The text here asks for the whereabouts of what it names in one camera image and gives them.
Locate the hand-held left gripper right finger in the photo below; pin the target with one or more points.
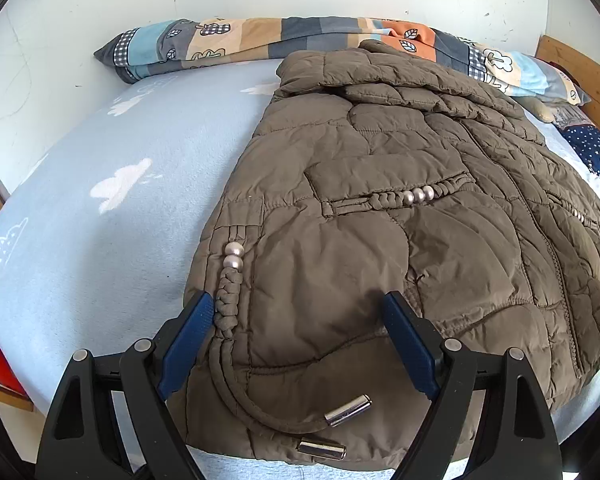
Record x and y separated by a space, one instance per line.
410 350

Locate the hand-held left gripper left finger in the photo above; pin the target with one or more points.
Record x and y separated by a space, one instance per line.
185 350

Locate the brown puffer jacket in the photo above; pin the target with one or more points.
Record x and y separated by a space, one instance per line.
355 260

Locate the navy star pillow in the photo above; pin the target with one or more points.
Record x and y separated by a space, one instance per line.
597 150

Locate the white printed pillow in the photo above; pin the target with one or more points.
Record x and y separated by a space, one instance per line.
570 117

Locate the red object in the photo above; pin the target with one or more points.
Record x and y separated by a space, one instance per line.
0 360

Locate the small beige pillow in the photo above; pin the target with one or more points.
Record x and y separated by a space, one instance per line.
540 107

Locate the light blue bed sheet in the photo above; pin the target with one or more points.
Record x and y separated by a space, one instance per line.
105 150

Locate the wooden headboard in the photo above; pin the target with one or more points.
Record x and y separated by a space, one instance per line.
580 67

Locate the patchwork printed blanket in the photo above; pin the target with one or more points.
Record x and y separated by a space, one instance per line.
280 35

